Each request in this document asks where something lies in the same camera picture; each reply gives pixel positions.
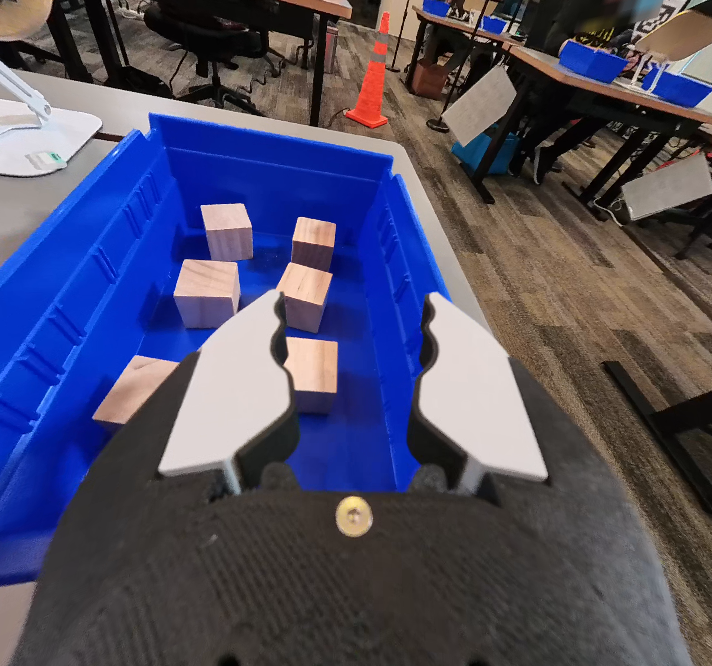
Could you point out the brown cardboard box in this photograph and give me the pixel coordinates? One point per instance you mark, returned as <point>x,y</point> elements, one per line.
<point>431,79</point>

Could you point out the orange traffic cone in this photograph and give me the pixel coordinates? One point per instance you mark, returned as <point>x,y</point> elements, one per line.
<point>372,87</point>

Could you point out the black monitor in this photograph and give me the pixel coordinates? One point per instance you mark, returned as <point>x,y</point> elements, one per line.
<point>548,15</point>

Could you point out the group of wooden cubes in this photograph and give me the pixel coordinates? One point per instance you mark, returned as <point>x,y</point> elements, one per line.
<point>208,293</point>

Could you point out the black office chair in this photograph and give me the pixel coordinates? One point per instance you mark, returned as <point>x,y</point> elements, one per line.
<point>217,37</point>

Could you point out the black white tag sign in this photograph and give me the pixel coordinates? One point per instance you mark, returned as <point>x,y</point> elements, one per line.
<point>665,15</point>

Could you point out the grey desk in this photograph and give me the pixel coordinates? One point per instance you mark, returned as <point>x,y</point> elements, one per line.
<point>16,215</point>

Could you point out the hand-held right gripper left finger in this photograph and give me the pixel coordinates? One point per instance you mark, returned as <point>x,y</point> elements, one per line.
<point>233,404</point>

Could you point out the wooden document stand white base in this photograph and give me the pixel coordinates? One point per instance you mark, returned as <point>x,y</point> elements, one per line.
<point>50,137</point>

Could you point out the blue plastic bin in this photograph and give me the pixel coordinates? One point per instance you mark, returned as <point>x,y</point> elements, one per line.
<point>589,62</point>
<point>676,90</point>
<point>484,151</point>
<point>83,287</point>
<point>494,24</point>
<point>436,7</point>

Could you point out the grey leaning panel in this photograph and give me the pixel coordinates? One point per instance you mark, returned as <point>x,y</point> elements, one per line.
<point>665,187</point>
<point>478,106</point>

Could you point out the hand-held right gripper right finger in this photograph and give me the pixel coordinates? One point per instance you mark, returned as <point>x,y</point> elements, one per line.
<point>478,410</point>

